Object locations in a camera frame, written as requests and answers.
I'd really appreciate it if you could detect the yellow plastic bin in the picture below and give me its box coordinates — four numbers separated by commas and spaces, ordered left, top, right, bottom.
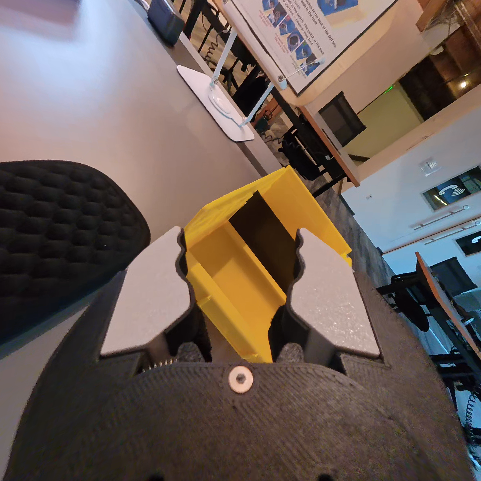
184, 166, 353, 364

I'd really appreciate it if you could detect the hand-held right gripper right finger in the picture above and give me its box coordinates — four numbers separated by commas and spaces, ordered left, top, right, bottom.
268, 228, 381, 369

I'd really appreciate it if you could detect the long background desk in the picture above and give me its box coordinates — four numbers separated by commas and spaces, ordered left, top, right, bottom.
414, 251, 481, 354

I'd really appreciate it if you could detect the brown-edged grey table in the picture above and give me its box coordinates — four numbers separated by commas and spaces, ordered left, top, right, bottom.
299, 104, 362, 188

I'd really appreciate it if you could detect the black quilted wrist rest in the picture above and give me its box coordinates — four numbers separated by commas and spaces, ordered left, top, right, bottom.
0, 160, 152, 345

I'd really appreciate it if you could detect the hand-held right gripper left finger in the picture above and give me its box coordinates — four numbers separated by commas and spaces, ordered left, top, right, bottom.
100, 226, 212, 362

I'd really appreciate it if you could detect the black power adapter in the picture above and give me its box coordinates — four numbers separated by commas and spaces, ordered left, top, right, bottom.
147, 0, 186, 46

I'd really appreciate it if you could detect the phone icon door window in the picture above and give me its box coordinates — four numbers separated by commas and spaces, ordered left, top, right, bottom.
454, 230, 481, 258
422, 165, 481, 212

